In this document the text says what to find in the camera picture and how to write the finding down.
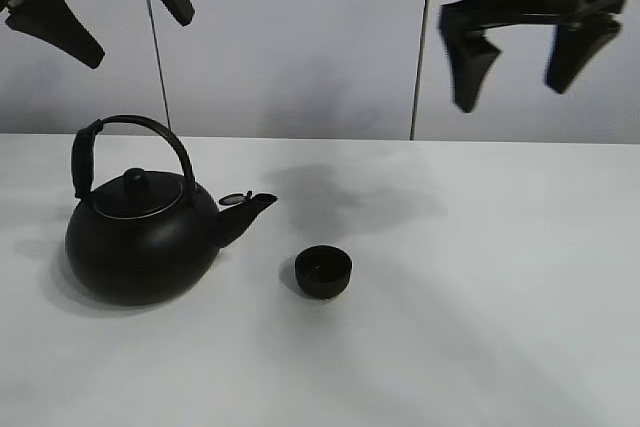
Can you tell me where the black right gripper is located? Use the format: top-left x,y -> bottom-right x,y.
440,0 -> 627,113

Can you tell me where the black round teapot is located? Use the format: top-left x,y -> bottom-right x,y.
64,115 -> 277,306

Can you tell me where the small black teacup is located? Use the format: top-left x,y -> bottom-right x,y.
294,245 -> 353,300

